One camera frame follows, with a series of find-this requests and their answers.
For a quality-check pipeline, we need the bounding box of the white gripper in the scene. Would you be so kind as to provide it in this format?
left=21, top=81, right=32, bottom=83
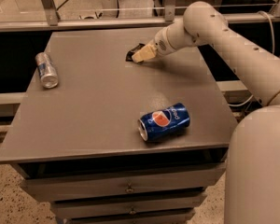
left=132, top=27, right=176, bottom=63

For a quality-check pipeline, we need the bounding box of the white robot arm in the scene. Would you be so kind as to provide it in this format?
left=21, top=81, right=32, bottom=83
left=132, top=1, right=280, bottom=224

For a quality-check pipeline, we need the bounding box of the blue pepsi can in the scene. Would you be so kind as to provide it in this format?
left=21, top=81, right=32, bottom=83
left=138, top=103, right=190, bottom=142

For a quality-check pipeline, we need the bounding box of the silver soda can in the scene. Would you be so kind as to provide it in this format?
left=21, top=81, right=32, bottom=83
left=35, top=52, right=59, bottom=89

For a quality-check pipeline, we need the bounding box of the metal railing frame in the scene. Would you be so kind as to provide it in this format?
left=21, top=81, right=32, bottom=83
left=0, top=0, right=280, bottom=32

